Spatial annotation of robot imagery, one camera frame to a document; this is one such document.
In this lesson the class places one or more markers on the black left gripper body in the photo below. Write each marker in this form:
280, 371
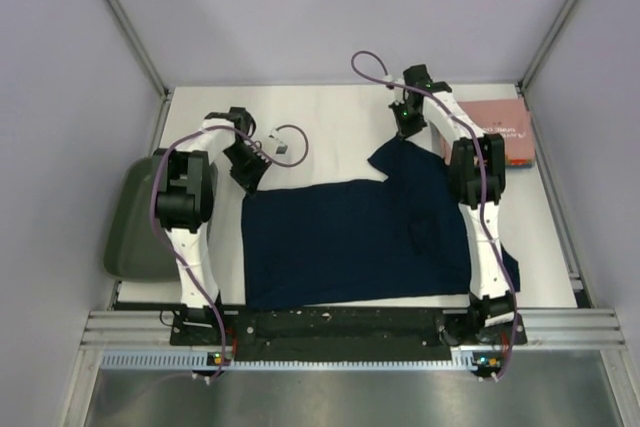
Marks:
247, 163

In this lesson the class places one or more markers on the light blue slotted cable duct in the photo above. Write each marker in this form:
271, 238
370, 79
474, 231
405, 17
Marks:
202, 361

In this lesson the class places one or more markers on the right aluminium frame post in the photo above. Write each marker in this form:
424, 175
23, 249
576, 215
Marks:
557, 27

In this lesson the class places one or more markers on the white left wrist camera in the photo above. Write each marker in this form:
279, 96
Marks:
274, 145

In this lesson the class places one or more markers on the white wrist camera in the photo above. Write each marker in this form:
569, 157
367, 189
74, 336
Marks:
274, 145
395, 85

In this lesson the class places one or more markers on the left aluminium frame post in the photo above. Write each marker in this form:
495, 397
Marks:
136, 47

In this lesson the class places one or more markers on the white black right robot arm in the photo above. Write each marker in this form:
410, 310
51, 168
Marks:
477, 180

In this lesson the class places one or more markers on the dark green plastic bin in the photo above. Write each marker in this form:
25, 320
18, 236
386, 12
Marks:
133, 252

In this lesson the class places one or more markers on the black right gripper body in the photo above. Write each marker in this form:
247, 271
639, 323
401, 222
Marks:
407, 122

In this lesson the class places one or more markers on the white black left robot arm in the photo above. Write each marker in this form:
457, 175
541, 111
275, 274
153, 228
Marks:
183, 198

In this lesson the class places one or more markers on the aluminium front frame rail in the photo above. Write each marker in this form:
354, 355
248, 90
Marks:
546, 329

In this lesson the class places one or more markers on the navy blue t-shirt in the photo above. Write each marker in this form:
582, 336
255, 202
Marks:
358, 240

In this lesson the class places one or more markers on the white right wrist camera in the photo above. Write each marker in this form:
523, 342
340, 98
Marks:
395, 85

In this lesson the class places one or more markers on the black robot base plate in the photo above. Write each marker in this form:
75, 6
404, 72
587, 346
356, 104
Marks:
338, 334

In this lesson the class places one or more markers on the aluminium frame post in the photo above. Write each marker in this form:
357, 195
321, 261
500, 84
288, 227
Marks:
136, 47
557, 27

